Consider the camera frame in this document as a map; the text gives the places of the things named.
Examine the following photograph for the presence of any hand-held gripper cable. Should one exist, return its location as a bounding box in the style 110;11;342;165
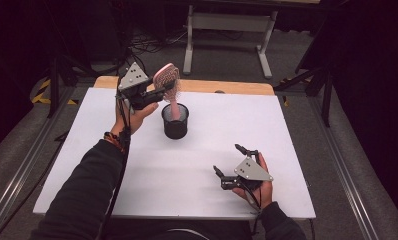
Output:
242;185;265;236
99;74;134;240

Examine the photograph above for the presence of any pink hairbrush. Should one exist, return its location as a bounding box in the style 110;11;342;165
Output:
152;62;182;122

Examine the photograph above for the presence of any tangle of floor cables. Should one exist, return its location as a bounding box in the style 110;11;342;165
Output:
118;28;190;78

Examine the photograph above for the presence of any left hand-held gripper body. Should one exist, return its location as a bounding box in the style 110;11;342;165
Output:
116;61;167;111

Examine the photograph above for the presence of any aluminium floor rail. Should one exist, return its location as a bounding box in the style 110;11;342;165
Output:
307;94;380;240
0;85;77;234

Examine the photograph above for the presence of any white table cover sheet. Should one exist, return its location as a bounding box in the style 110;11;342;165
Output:
32;87;317;221

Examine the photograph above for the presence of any left hand-held gripper cable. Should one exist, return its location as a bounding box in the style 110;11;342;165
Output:
99;74;134;240

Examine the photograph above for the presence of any right hand-held gripper cable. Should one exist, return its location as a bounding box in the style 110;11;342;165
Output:
242;185;265;236

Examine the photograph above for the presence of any beaded bracelet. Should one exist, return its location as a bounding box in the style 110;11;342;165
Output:
103;131;127;153

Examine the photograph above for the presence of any black tripod stand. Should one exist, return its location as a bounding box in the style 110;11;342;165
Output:
46;54;100;120
273;64;335;128

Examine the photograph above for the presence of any yellow black hazard tape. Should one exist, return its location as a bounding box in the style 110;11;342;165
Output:
31;78;80;106

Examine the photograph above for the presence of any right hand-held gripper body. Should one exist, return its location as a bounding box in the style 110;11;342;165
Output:
220;149;275;193

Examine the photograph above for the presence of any black mesh cup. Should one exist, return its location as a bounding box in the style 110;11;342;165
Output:
160;102;191;141

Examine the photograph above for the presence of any person's right hand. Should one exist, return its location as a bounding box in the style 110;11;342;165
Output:
233;152;275;210

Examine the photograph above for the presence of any white metal desk frame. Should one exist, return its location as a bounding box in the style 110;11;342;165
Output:
182;4;279;80

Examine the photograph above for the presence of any person's left hand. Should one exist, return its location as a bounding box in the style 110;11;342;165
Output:
110;98;160;136

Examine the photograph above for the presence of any person's dark lap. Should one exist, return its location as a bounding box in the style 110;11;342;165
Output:
103;218;255;240

